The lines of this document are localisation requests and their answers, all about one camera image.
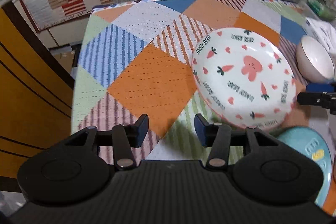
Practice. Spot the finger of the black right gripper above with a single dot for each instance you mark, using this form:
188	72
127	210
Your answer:
324	99

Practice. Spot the white bowl black rim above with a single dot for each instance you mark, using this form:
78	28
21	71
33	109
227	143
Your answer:
314	62

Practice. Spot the colourful patchwork tablecloth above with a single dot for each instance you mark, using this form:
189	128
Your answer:
136	58

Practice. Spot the white tissue box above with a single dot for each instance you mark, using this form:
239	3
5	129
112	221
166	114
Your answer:
323	32

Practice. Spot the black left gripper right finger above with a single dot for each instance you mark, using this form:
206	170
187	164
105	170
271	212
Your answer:
220	137

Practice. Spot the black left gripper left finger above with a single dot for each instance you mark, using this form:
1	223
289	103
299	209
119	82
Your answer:
122	138

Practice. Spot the orange wooden door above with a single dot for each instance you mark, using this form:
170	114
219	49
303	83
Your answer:
36	96

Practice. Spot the light blue plate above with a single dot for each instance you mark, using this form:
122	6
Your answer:
311	144

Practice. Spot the white rabbit carrot plate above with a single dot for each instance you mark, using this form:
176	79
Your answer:
244	78

